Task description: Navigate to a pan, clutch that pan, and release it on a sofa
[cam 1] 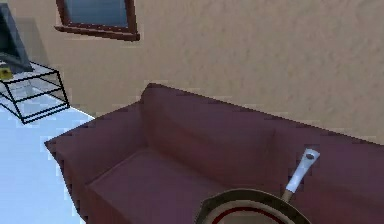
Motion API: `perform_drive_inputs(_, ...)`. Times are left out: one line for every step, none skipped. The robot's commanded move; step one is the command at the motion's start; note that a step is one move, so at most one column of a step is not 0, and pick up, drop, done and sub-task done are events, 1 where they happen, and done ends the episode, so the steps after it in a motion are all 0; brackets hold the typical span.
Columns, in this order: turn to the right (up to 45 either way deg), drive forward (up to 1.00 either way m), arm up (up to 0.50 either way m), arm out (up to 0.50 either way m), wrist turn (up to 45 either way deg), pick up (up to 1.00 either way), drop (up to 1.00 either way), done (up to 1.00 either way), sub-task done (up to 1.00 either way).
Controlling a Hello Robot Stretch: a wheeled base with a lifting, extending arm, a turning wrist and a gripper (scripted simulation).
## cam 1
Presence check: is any small yellow object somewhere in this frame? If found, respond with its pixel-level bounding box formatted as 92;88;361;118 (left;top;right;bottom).
0;68;14;81

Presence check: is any brown framed window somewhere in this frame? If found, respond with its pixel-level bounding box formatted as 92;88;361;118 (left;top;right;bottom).
54;0;141;43

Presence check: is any black framed glass table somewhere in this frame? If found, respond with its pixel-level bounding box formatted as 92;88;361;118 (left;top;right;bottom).
0;60;71;125

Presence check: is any pan with white handle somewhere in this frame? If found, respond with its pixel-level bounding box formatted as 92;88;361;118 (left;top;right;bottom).
193;147;321;224

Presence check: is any dark red sofa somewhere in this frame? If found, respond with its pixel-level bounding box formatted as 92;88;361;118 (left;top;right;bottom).
44;82;384;224

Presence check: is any black television set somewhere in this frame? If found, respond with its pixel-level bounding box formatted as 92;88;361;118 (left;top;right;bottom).
0;2;34;74

